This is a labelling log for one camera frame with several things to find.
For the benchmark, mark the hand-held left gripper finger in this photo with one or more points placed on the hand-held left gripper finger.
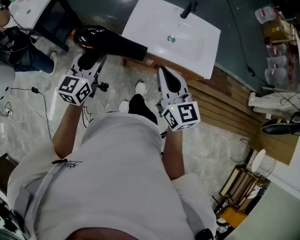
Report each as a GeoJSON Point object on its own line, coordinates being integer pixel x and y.
{"type": "Point", "coordinates": [76, 65]}
{"type": "Point", "coordinates": [100, 67]}

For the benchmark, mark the wooden frame stool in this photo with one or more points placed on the wooden frame stool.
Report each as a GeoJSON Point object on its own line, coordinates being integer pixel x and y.
{"type": "Point", "coordinates": [237, 186]}

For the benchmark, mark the white sink basin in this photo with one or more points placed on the white sink basin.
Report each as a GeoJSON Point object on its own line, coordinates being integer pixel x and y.
{"type": "Point", "coordinates": [152, 21]}

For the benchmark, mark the white cloth bag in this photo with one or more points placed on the white cloth bag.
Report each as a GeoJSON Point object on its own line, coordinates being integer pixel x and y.
{"type": "Point", "coordinates": [272, 101]}

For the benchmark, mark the wooden basin cabinet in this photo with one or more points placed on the wooden basin cabinet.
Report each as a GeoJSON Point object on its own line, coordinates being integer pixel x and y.
{"type": "Point", "coordinates": [165, 65]}

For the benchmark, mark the person's white shirt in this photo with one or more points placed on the person's white shirt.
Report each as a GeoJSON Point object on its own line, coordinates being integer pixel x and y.
{"type": "Point", "coordinates": [110, 179]}

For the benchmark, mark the person's right white shoe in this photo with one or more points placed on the person's right white shoe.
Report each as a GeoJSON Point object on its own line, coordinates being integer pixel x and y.
{"type": "Point", "coordinates": [141, 87]}

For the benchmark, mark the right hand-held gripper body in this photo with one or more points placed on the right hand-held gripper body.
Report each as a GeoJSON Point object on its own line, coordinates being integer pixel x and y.
{"type": "Point", "coordinates": [185, 114]}

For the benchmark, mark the person's white shoe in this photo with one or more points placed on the person's white shoe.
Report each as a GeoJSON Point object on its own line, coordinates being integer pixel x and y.
{"type": "Point", "coordinates": [123, 106]}
{"type": "Point", "coordinates": [141, 87]}

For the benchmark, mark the person's black trousers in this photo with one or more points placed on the person's black trousers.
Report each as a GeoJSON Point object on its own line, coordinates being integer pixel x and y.
{"type": "Point", "coordinates": [142, 109]}

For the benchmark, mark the black faucet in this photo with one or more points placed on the black faucet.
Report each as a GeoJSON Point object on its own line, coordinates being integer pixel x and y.
{"type": "Point", "coordinates": [188, 9]}

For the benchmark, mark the large clear water bottle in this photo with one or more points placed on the large clear water bottle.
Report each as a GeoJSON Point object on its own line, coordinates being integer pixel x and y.
{"type": "Point", "coordinates": [264, 14]}

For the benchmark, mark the black hair dryer orange trim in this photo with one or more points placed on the black hair dryer orange trim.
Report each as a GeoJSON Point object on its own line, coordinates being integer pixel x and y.
{"type": "Point", "coordinates": [102, 40]}

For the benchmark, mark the brown cardboard box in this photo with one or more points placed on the brown cardboard box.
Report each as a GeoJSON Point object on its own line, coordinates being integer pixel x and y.
{"type": "Point", "coordinates": [280, 30]}

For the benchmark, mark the person's right forearm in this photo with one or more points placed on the person's right forearm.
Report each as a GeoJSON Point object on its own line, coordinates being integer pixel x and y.
{"type": "Point", "coordinates": [173, 154]}

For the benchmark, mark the white basin dark cabinet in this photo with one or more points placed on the white basin dark cabinet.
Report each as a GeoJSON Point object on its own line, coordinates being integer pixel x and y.
{"type": "Point", "coordinates": [32, 6]}

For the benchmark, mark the person's left forearm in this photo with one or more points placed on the person's left forearm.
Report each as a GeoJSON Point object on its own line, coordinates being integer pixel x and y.
{"type": "Point", "coordinates": [65, 134]}

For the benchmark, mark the wooden slat platform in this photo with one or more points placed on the wooden slat platform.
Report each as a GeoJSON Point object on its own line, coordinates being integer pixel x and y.
{"type": "Point", "coordinates": [227, 104]}

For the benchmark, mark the yellow box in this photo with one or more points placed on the yellow box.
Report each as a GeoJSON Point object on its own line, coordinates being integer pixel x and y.
{"type": "Point", "coordinates": [233, 216]}

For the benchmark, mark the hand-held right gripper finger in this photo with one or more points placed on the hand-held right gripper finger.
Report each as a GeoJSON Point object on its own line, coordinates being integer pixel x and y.
{"type": "Point", "coordinates": [163, 86]}
{"type": "Point", "coordinates": [181, 84]}

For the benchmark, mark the white power strip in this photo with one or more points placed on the white power strip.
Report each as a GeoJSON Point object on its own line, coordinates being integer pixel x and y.
{"type": "Point", "coordinates": [8, 112]}

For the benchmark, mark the person's left white shoe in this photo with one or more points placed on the person's left white shoe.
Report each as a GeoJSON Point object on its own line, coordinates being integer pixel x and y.
{"type": "Point", "coordinates": [123, 106]}

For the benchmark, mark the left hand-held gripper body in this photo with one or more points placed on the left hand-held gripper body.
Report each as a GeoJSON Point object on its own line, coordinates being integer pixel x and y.
{"type": "Point", "coordinates": [73, 89]}

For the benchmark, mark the stack of clear plastic jugs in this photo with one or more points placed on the stack of clear plastic jugs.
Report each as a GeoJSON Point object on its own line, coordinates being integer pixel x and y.
{"type": "Point", "coordinates": [280, 64]}

